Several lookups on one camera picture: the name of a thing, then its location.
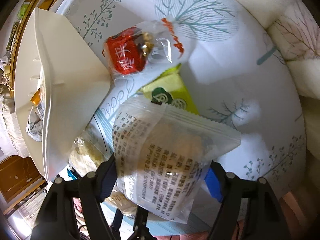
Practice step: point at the clear bag of yellow crisps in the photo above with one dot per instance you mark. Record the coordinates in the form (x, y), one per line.
(85, 152)

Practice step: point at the green snack packet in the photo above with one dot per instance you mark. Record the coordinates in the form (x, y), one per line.
(170, 87)

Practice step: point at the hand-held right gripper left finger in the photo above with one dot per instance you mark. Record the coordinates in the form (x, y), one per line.
(108, 180)

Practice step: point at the wooden door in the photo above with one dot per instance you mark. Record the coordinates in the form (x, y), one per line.
(15, 175)

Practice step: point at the clear printed snack packet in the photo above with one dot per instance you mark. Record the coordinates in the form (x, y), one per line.
(162, 155)

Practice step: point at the small red candy packet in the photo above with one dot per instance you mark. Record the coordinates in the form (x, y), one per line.
(127, 55)

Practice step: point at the lace covered furniture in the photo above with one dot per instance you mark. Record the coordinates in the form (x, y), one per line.
(10, 130)

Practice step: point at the grey white snack packet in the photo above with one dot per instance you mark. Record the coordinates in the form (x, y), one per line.
(35, 127)

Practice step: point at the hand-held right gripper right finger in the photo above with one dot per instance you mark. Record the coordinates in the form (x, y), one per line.
(212, 182)

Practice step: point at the dark printed book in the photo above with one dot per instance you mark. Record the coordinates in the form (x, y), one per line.
(13, 36)

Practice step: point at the orange white bar packet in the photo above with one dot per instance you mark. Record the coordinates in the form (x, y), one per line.
(37, 102)

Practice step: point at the tree print tablecloth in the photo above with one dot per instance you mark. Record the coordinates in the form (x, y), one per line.
(225, 55)

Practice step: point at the green packet on desk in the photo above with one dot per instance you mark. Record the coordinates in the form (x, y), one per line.
(23, 8)

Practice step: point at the white plastic storage tray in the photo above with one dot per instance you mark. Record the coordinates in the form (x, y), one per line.
(70, 80)

